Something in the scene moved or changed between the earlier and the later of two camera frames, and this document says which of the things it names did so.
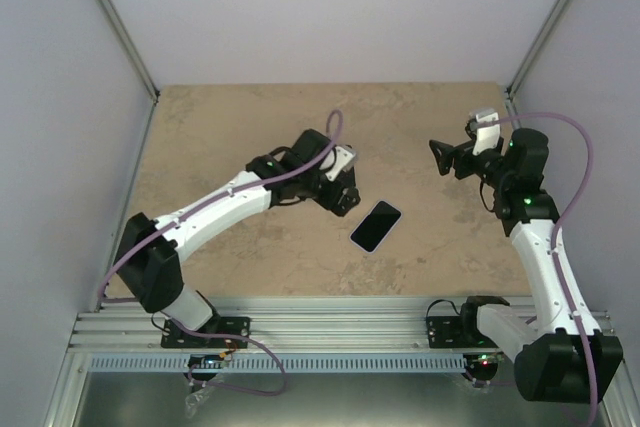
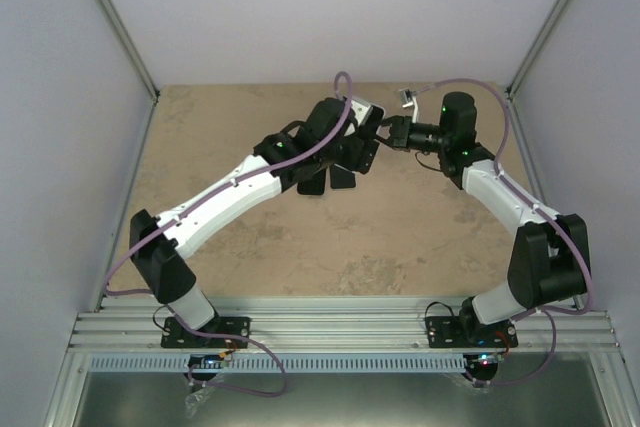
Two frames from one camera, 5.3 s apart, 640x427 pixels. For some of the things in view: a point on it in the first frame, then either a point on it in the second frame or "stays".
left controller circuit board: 205,361 stays
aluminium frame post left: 115,19 stays
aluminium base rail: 283,323 stays
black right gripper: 462,153 → 399,137
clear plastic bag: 193,401 stays
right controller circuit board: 490,358 stays
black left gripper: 343,205 → 351,162
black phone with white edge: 373,230 → 376,113
